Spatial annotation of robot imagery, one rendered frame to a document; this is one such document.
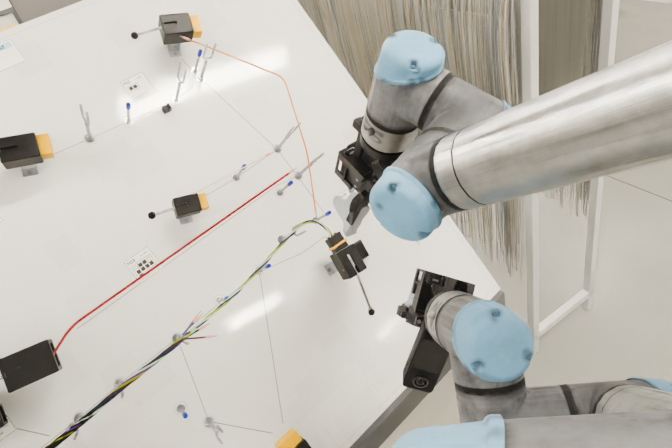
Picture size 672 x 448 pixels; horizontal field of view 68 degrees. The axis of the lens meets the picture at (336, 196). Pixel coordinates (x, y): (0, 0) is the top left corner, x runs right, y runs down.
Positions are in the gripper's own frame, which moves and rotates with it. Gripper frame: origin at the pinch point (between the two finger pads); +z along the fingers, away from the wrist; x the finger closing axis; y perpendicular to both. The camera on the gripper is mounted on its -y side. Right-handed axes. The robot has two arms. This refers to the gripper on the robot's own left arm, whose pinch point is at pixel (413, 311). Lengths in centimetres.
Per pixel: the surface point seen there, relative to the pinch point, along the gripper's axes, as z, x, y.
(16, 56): 10, 81, 24
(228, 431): 10.0, 24.4, -30.4
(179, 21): 11, 55, 40
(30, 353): -7, 55, -20
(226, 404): 10.7, 26.1, -26.2
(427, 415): 40, -21, -27
